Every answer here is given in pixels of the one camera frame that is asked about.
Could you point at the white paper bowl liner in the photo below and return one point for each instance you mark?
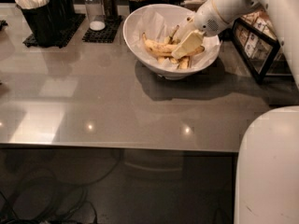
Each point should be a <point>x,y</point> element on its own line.
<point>155,25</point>

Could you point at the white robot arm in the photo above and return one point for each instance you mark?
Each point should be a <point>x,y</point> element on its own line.
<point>267,169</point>

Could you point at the black cutlery cup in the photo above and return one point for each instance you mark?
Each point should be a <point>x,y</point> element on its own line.
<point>38,17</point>
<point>62,11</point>

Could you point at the left black rubber mat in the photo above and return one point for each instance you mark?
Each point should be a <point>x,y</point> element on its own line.
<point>65,34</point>

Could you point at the yellow banana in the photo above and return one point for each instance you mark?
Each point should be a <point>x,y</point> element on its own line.
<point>169,50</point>

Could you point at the rear black cutlery cup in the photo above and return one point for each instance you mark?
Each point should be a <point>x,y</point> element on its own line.
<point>62,11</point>

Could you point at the right black rubber mat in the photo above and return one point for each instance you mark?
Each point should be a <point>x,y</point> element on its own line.
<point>106,35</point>

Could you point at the black wire packet rack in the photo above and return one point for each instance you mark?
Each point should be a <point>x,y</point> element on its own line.
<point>255,40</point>

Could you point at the white tilted bowl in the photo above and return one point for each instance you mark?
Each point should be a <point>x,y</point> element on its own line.
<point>172,71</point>

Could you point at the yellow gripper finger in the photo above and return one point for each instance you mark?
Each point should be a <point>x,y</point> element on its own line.
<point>190,45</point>
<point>185,29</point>

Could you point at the front black cutlery cup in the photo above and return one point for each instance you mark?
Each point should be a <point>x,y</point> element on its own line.
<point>38,17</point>

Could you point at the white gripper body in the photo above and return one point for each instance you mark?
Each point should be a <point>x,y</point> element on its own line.
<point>207,20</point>

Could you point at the clear salt shaker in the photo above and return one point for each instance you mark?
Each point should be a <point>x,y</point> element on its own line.
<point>95,15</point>

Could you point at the dark pepper shaker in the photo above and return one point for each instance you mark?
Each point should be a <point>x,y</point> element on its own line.
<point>110,10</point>

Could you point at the black rubber mat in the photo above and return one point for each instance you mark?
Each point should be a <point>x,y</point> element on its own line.
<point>65,34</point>
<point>106,35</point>

